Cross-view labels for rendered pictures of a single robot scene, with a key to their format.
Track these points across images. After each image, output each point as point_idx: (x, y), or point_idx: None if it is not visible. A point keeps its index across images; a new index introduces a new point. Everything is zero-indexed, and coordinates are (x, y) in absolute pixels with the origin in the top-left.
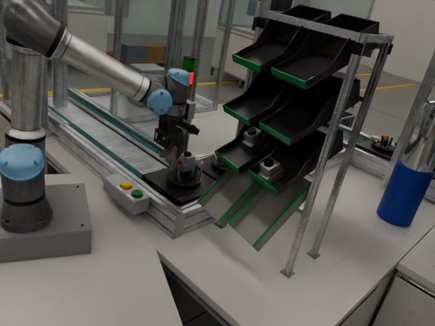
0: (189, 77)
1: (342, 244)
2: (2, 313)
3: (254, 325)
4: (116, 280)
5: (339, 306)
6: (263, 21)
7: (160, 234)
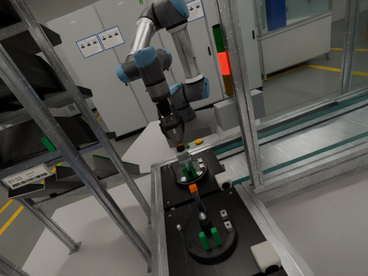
0: (134, 58)
1: None
2: (156, 133)
3: (80, 203)
4: (147, 156)
5: (26, 270)
6: None
7: None
